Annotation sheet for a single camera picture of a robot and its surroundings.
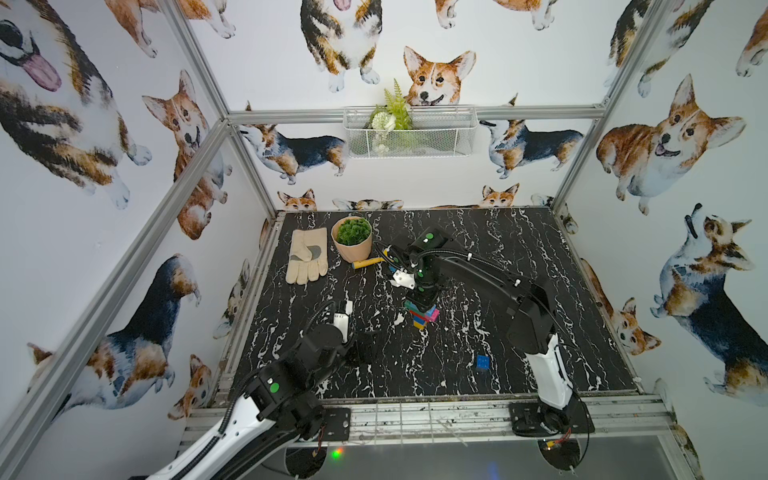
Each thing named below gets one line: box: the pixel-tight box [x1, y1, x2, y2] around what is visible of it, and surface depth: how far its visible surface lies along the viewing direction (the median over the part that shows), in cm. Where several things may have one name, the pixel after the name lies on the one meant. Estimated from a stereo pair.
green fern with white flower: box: [369, 78, 414, 154], surface depth 86 cm
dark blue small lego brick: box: [476, 355, 491, 370], surface depth 84 cm
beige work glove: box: [286, 227, 329, 285], surface depth 108 cm
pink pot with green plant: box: [331, 216, 373, 263], surface depth 102 cm
